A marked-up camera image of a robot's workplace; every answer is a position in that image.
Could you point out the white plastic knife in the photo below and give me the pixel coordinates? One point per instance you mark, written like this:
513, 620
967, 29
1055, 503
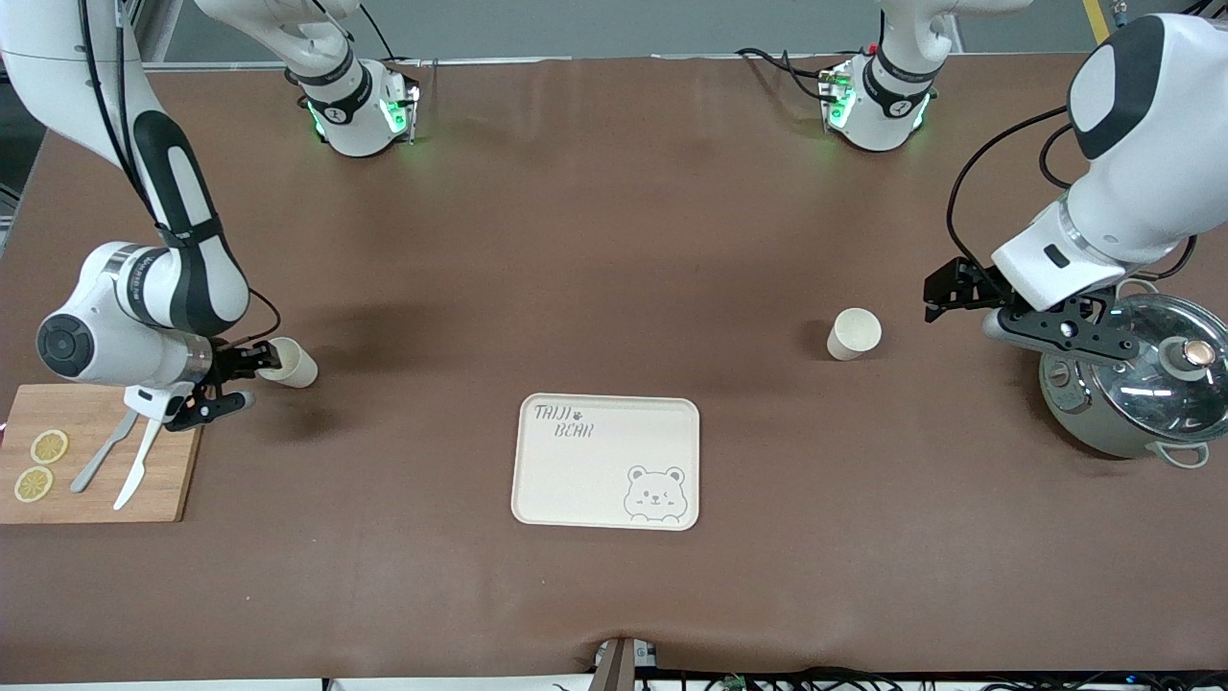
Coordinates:
134, 470

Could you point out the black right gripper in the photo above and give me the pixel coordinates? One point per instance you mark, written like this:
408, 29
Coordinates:
228, 363

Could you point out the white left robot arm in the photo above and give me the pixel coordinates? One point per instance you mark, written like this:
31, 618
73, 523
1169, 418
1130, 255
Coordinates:
1151, 173

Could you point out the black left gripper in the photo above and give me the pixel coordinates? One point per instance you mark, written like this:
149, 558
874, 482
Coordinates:
971, 285

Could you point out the grey-green electric pot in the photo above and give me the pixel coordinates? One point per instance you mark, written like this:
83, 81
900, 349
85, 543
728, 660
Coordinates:
1084, 422

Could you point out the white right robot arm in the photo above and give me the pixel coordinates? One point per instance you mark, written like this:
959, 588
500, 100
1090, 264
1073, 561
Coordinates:
173, 278

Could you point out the brown table cover mat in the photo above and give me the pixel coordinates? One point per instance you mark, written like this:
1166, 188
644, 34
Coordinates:
614, 240

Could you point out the grey plastic knife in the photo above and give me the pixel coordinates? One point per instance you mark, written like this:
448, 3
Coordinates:
91, 467

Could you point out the cream bear print tray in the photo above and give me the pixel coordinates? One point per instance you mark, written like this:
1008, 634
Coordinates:
595, 480

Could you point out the yellow lemon slice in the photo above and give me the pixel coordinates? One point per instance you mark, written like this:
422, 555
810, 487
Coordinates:
49, 446
34, 484

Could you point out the white IKEA cup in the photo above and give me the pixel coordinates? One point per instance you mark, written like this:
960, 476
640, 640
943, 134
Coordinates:
297, 369
854, 331

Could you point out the bamboo cutting board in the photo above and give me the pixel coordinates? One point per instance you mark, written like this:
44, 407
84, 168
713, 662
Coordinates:
58, 413

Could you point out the glass pot lid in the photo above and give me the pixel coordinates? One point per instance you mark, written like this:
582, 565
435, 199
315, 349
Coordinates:
1161, 393

